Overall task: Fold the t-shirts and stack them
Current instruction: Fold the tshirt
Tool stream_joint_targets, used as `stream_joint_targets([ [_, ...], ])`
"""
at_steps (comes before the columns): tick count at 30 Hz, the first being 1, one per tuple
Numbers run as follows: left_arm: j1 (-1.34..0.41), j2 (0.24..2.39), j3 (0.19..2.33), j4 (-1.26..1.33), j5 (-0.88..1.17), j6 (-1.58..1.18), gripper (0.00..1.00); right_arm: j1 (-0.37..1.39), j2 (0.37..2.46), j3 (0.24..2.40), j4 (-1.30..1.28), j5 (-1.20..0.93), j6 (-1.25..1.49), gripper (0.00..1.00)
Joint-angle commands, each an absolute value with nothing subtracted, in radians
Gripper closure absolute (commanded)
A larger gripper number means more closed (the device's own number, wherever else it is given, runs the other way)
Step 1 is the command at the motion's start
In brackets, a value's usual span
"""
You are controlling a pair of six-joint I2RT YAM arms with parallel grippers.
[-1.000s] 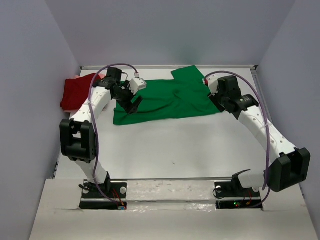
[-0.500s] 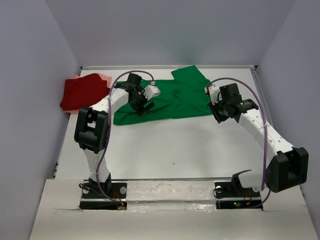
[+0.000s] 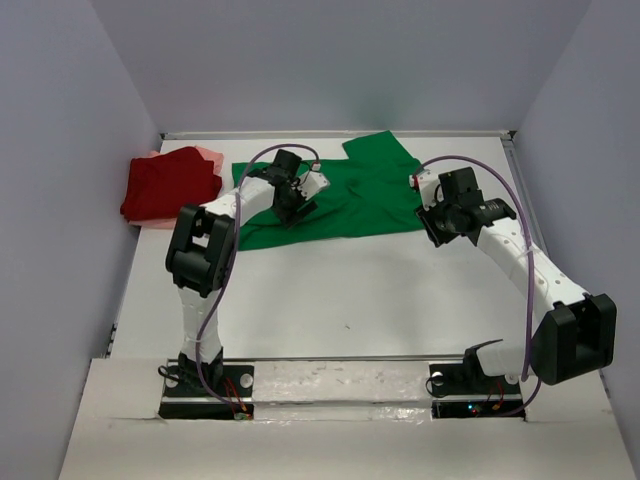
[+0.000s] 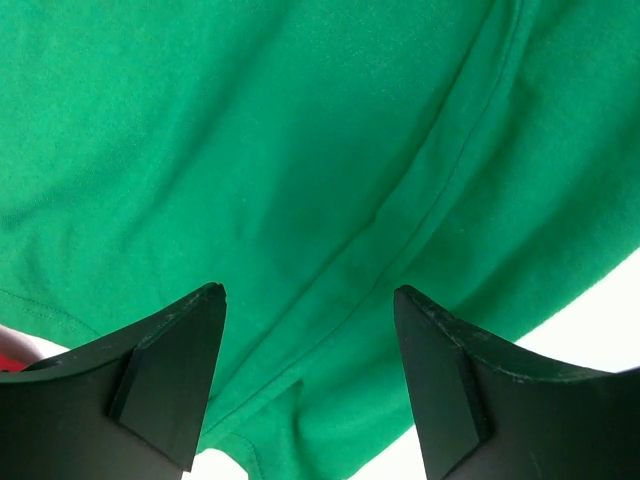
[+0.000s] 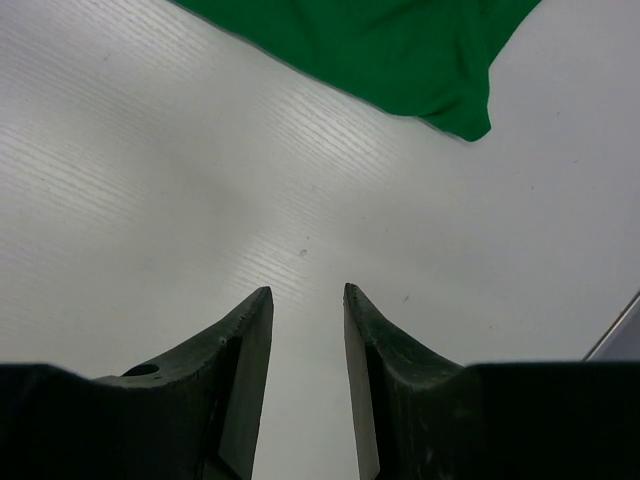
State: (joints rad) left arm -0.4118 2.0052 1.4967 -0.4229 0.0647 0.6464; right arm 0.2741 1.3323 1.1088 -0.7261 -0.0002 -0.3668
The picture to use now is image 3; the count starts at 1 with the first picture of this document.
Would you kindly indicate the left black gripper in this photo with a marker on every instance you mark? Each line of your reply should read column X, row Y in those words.
column 287, row 216

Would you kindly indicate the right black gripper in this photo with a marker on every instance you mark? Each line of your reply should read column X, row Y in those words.
column 437, row 237

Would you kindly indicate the green t shirt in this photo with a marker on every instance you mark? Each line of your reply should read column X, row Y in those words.
column 369, row 195

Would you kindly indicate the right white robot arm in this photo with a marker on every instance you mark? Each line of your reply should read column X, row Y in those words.
column 568, row 331

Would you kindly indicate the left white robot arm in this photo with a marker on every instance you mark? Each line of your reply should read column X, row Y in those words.
column 205, row 242

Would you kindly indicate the pink folded t shirt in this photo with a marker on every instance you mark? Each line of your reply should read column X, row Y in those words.
column 217, row 160

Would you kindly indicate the red folded t shirt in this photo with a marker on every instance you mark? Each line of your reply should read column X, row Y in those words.
column 159, row 185

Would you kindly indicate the white front platform board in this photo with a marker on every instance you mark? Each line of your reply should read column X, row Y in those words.
column 569, row 432

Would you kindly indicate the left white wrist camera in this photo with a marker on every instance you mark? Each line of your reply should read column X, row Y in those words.
column 312, row 183

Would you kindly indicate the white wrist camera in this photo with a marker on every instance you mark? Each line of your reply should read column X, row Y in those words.
column 312, row 183
column 427, row 185

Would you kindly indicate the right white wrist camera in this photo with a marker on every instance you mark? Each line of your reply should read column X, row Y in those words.
column 427, row 185

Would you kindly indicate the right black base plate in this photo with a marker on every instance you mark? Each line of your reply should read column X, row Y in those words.
column 457, row 396

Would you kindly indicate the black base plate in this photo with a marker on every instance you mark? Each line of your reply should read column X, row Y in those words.
column 457, row 396
column 185, row 398

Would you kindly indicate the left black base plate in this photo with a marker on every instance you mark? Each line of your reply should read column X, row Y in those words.
column 185, row 398

